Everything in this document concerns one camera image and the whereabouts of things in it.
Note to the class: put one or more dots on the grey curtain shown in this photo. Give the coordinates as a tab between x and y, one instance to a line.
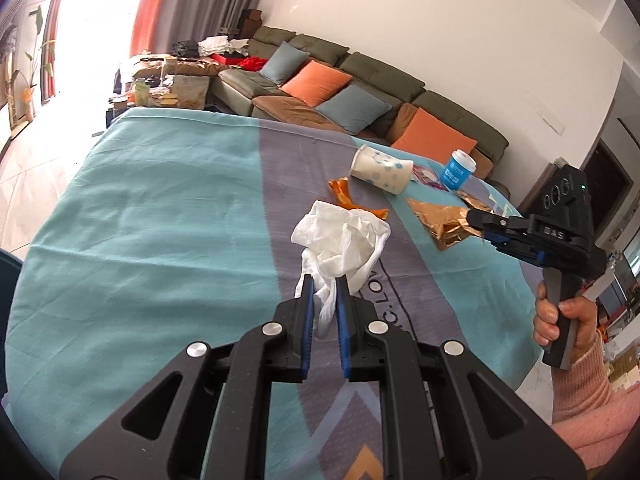
215	0

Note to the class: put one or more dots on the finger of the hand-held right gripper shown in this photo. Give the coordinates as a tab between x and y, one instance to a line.
515	247
500	225

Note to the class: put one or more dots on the dotted paper cup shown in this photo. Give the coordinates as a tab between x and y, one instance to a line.
382	170

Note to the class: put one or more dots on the pink and white wrapper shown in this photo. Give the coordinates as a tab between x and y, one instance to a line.
430	177

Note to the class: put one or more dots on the blue-grey cushion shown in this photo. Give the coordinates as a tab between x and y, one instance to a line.
285	64
354	109

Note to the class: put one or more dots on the teal and grey blanket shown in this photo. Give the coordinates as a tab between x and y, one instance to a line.
150	235

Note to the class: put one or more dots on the orange cushion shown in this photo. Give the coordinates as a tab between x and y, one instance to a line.
316	84
432	137

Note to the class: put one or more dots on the blue cup with white lid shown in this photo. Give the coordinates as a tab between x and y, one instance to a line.
457	172

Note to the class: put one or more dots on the gold foil wrapper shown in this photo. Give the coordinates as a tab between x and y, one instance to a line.
440	220

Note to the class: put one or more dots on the white tissue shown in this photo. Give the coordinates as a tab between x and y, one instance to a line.
345	245

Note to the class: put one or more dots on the black bag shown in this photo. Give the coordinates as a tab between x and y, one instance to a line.
186	47

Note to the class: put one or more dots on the cardboard box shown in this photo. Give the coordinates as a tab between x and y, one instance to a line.
622	375

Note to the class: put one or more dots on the person's right hand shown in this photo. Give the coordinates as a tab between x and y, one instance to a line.
545	315

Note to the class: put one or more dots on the clear plastic wrapper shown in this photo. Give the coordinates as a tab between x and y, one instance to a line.
502	206

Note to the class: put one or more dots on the red cloth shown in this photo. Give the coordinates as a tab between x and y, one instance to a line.
245	62

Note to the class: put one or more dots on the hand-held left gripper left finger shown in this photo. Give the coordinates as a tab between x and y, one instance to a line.
306	330

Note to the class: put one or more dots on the brown boxes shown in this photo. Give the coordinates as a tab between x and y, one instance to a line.
250	21

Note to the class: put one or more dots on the person's right forearm pink sleeve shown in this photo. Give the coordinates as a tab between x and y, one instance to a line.
590	410

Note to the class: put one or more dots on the cluttered coffee table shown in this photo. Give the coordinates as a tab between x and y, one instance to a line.
150	95

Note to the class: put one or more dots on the tall green potted plant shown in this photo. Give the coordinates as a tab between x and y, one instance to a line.
30	60

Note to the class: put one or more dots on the orange curtain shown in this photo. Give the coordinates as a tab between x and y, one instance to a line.
150	5

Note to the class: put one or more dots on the teal plastic trash bin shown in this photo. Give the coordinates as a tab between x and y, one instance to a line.
7	270

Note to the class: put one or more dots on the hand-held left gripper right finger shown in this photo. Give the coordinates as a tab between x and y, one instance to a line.
344	330

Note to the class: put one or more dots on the white clothes pile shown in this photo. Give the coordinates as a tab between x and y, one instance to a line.
222	45

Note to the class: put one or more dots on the olive green sofa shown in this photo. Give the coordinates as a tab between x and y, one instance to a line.
380	67

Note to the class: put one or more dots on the orange foil wrapper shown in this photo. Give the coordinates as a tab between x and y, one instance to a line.
345	195

